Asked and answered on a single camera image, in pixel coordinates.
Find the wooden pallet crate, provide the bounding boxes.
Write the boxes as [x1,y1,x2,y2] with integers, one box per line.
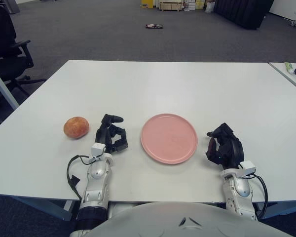
[159,0,185,11]

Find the grey robot torso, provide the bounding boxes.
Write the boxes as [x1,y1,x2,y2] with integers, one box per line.
[70,201,296,237]

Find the grey waste bin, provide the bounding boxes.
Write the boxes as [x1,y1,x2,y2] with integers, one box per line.
[4,0,21,14]

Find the green and white tube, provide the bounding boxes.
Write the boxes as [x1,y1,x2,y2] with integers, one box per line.
[284,61,296,74]

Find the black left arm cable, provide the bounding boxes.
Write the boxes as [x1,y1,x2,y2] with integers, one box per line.
[66,155,94,200]

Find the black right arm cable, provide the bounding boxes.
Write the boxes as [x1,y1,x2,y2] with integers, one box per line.
[246,174,269,219]

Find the stacked white boxes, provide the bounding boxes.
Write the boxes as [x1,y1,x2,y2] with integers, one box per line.
[185,0,207,11]

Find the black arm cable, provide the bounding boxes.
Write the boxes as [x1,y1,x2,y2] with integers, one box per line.
[66,155,94,200]
[246,174,269,219]

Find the red-orange apple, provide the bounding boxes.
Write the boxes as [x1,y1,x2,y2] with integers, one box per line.
[63,117,90,140]

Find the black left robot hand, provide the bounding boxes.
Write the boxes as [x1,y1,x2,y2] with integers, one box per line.
[95,114,129,155]

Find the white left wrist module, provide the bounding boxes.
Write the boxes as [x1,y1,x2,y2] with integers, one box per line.
[90,142,106,158]

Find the black fabric partition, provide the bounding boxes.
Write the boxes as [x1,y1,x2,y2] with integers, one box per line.
[213,0,274,30]

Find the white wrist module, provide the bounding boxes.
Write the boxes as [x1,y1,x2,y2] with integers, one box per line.
[239,160,256,175]
[90,142,106,158]

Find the pink round plate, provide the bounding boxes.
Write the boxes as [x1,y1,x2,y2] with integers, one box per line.
[140,113,198,165]

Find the grey slanted table leg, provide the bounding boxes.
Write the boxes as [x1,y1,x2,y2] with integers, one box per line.
[0,61,20,110]

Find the black office chair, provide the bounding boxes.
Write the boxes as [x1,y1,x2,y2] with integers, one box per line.
[0,3,46,107]

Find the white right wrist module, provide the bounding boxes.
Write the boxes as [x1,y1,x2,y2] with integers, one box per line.
[239,160,256,175]

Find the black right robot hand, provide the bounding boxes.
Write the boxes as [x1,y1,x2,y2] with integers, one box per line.
[205,122,245,170]

